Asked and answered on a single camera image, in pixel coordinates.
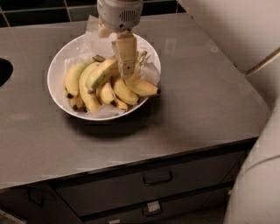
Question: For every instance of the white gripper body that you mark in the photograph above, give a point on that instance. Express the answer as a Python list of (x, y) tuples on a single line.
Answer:
[(118, 16)]

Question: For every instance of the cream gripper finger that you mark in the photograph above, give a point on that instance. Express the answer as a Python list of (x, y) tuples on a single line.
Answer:
[(126, 55), (103, 32)]

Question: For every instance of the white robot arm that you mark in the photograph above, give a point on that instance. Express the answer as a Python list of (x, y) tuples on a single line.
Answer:
[(248, 32)]

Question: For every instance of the right curved yellow banana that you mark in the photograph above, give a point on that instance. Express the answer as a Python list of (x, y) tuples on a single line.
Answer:
[(139, 86)]

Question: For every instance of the white bowl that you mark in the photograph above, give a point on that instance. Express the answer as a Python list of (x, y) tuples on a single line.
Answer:
[(84, 48)]

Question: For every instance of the small centre yellow banana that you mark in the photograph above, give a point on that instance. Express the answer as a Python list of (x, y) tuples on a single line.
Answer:
[(106, 94)]

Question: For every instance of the long yellow banana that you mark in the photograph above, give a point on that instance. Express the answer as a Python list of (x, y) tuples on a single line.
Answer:
[(90, 100)]

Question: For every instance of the small bottom left banana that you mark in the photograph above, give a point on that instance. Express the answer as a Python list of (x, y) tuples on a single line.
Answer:
[(77, 103)]

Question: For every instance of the white paper liner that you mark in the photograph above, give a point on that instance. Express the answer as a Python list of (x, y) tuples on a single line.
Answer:
[(93, 86)]

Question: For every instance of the upper dark drawer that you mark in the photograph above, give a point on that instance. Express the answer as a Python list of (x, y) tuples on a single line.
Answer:
[(95, 196)]

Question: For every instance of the dark drawer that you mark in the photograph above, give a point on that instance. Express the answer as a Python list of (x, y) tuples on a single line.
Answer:
[(95, 196), (164, 207)]

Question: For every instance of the left dark cabinet door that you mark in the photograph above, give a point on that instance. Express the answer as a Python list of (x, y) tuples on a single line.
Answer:
[(37, 204)]

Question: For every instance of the lower dark drawer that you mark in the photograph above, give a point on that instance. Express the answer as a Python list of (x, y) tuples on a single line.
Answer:
[(164, 207)]

